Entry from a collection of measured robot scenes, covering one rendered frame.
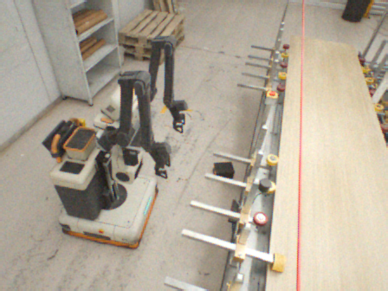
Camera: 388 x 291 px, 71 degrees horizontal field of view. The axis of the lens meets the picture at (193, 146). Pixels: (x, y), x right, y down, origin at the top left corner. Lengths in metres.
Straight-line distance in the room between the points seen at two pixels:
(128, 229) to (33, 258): 0.83
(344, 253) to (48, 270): 2.09
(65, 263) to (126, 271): 0.50
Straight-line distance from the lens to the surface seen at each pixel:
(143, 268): 2.44
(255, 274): 1.81
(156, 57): 1.67
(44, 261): 2.66
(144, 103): 1.31
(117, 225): 2.31
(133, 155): 1.76
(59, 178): 2.03
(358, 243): 1.80
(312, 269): 1.60
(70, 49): 3.64
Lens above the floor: 2.25
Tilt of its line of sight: 44 degrees down
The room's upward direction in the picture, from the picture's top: 5 degrees clockwise
